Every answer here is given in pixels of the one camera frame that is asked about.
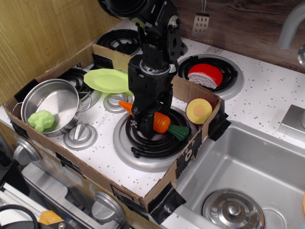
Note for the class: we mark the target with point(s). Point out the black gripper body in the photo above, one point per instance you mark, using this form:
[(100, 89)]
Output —
[(147, 85)]

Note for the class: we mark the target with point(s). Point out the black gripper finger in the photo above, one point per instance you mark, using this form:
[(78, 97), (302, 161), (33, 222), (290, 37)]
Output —
[(165, 103), (146, 125)]

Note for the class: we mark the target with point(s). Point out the orange toy carrot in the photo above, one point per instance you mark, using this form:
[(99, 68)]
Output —
[(162, 124)]

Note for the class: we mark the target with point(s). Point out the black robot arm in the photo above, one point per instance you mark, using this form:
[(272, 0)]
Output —
[(158, 26)]

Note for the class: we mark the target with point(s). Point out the light green plastic plate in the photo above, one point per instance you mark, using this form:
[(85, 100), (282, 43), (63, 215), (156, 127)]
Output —
[(107, 80)]

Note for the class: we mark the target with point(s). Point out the front right black burner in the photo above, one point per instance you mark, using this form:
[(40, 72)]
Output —
[(154, 154)]

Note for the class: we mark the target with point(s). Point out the black burner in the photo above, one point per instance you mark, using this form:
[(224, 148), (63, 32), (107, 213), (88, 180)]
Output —
[(88, 96), (233, 78), (122, 40), (154, 154)]

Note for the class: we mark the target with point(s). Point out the yellow red toy fruit half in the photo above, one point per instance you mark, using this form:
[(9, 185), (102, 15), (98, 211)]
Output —
[(198, 110)]

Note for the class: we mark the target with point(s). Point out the silver stove knob centre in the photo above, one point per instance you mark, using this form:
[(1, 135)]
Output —
[(111, 102)]

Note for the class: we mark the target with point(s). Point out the silver stove knob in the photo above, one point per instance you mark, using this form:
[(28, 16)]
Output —
[(111, 102), (80, 137)]

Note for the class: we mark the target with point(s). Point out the back left black burner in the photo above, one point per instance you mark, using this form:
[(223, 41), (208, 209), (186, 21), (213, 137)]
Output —
[(122, 40)]

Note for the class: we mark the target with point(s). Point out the red toy cheese wedge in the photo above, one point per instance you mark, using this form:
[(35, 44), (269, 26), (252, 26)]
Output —
[(205, 75)]

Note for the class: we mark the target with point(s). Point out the silver stove knob front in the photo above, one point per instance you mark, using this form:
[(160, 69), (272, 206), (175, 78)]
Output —
[(80, 137)]

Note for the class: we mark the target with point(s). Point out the back right black burner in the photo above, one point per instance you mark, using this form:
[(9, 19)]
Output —
[(233, 78)]

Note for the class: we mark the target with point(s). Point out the hanging silver spatula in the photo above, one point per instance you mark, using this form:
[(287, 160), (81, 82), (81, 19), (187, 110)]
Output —
[(201, 21)]

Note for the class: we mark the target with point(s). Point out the front left black burner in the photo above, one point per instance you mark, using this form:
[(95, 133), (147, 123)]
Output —
[(88, 96)]

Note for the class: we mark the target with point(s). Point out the brown cardboard fence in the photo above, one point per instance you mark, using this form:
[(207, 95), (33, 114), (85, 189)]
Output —
[(100, 168)]

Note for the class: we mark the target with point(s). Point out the silver metal pot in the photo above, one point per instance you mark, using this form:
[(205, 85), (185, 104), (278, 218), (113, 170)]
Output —
[(60, 98)]

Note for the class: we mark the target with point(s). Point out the silver oven knob right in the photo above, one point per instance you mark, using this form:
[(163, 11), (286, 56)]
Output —
[(105, 209)]

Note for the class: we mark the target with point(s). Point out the silver oven knob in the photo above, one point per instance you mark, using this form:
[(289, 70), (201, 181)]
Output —
[(25, 153), (105, 209)]

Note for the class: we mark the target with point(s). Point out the green toy broccoli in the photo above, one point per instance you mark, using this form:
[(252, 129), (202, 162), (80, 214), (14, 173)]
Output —
[(41, 120)]

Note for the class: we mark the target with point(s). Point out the silver pot lid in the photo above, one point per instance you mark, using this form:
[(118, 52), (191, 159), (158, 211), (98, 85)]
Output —
[(233, 209)]

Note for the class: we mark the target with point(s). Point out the silver sink basin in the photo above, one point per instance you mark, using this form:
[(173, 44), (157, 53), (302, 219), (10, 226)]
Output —
[(270, 170)]

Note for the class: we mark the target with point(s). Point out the silver oven knob left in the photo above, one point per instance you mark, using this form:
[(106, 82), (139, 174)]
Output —
[(25, 153)]

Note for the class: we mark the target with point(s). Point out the yellow toy piece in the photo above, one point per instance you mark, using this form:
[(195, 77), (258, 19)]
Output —
[(48, 217)]

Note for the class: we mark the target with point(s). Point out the grey toy faucet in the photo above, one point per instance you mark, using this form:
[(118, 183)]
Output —
[(290, 26)]

